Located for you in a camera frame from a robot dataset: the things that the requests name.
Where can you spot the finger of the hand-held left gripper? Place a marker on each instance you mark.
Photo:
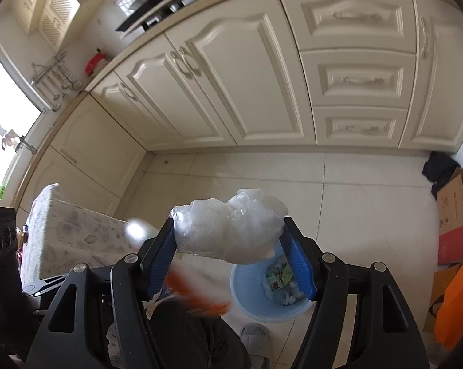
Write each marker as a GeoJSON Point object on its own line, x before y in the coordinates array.
{"type": "Point", "coordinates": [43, 286]}

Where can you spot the dark cloth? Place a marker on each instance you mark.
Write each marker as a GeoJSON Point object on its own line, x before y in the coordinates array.
{"type": "Point", "coordinates": [440, 171]}

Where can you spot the white plastic bag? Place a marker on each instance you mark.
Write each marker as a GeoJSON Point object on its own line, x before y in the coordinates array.
{"type": "Point", "coordinates": [231, 226]}

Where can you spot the cardboard box with red print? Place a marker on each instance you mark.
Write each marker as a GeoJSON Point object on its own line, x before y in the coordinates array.
{"type": "Point", "coordinates": [452, 219]}

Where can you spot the plain cardboard box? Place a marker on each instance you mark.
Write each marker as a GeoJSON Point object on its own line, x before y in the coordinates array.
{"type": "Point", "coordinates": [442, 288]}

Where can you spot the grey slipper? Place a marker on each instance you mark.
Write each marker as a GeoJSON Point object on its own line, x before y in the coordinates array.
{"type": "Point", "coordinates": [256, 344]}

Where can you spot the wall rack of steel ladles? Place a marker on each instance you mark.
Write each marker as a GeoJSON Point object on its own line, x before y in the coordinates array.
{"type": "Point", "coordinates": [56, 80]}

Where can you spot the black gas stove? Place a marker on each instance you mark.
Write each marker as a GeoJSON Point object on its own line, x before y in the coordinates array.
{"type": "Point", "coordinates": [158, 5]}

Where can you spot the blue plastic trash bin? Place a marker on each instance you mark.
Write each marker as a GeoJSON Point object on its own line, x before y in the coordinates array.
{"type": "Point", "coordinates": [250, 296]}

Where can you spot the cream kitchen base cabinets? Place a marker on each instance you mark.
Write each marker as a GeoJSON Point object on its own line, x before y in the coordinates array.
{"type": "Point", "coordinates": [254, 84]}

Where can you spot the cream lattice wall cabinet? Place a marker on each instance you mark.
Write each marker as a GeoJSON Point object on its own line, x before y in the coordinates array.
{"type": "Point", "coordinates": [49, 11]}

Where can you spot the orange white snack bag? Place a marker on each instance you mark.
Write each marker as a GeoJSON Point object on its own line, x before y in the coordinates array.
{"type": "Point", "coordinates": [204, 301]}

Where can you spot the kitchen window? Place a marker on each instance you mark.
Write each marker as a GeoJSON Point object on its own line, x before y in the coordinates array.
{"type": "Point", "coordinates": [4, 103]}

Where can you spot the green snack packet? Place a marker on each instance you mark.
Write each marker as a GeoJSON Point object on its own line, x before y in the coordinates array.
{"type": "Point", "coordinates": [279, 276]}

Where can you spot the person's dark trouser leg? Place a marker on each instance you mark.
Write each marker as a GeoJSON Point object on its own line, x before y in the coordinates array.
{"type": "Point", "coordinates": [193, 338]}

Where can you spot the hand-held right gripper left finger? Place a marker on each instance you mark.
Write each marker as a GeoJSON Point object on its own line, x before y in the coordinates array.
{"type": "Point", "coordinates": [160, 261]}

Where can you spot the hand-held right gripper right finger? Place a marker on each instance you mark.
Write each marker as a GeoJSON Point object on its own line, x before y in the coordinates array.
{"type": "Point", "coordinates": [300, 265]}

